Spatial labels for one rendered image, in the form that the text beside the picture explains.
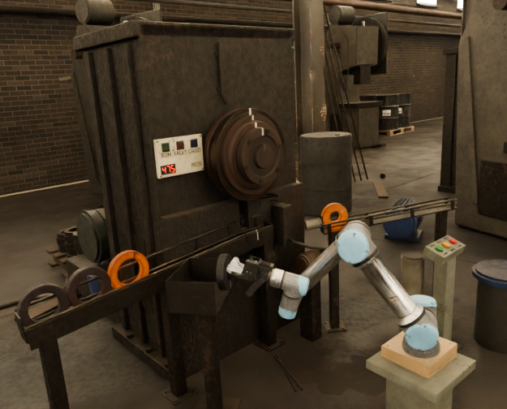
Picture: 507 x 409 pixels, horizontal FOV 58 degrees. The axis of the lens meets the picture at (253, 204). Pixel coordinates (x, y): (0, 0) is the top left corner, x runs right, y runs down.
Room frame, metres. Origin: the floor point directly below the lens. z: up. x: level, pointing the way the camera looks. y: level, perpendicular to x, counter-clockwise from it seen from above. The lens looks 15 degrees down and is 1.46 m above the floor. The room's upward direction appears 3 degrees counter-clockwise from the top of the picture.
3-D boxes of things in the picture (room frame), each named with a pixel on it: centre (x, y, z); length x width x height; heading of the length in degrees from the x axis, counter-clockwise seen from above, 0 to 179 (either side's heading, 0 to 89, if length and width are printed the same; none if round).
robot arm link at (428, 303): (1.70, -0.66, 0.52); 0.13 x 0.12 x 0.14; 161
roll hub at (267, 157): (2.28, -0.05, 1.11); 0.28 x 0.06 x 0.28; 131
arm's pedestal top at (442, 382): (1.70, -0.67, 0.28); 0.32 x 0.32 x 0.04; 39
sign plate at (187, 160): (2.21, 0.34, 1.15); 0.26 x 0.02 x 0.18; 131
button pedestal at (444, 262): (2.24, -0.99, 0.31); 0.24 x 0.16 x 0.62; 131
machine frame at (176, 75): (2.68, 0.29, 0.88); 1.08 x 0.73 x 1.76; 131
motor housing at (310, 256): (2.47, -0.33, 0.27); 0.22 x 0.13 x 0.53; 131
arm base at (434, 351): (1.70, -0.67, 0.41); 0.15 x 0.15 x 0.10
